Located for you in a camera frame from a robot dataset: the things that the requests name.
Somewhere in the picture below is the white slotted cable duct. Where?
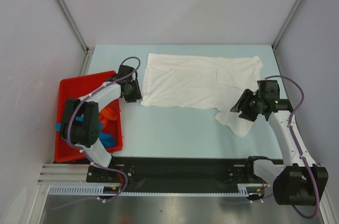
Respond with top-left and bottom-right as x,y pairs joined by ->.
48,184 -> 272,198

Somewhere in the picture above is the orange t shirt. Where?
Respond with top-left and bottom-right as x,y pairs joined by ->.
99,107 -> 117,128

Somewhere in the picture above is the aluminium frame rail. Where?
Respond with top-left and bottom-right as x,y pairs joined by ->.
38,164 -> 89,184

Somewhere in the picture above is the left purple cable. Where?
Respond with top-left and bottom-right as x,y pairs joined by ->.
67,56 -> 141,203

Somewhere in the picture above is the blue t shirt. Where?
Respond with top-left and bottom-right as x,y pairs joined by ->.
55,122 -> 119,149

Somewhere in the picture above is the white t shirt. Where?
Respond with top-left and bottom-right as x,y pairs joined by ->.
141,53 -> 263,138

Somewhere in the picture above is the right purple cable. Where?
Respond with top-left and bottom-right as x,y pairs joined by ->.
250,75 -> 320,220

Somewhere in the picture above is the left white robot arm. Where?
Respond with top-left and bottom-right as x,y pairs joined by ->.
59,65 -> 142,182

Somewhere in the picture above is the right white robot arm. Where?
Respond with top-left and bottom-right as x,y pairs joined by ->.
231,77 -> 328,206

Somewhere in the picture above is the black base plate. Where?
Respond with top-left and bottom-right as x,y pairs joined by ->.
86,157 -> 272,193

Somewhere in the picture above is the purple cable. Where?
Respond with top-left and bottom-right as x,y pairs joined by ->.
250,75 -> 320,220
67,56 -> 141,203

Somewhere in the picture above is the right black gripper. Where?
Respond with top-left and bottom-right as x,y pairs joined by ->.
230,88 -> 264,122

